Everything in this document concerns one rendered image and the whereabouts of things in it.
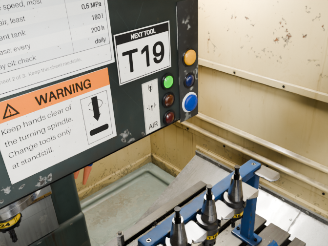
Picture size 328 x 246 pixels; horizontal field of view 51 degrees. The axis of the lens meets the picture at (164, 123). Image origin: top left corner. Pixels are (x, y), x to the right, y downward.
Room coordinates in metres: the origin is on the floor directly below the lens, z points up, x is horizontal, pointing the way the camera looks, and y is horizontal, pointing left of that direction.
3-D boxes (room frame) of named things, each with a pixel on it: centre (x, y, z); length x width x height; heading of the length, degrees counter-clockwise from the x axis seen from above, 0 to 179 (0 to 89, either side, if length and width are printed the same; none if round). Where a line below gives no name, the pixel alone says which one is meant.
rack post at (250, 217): (0.88, -0.27, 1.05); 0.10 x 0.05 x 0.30; 41
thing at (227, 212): (0.69, -0.14, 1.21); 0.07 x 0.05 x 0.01; 41
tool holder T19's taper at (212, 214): (0.66, -0.10, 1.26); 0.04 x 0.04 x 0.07
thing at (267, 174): (0.84, -0.31, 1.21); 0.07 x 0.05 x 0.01; 41
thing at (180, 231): (0.58, -0.02, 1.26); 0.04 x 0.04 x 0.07
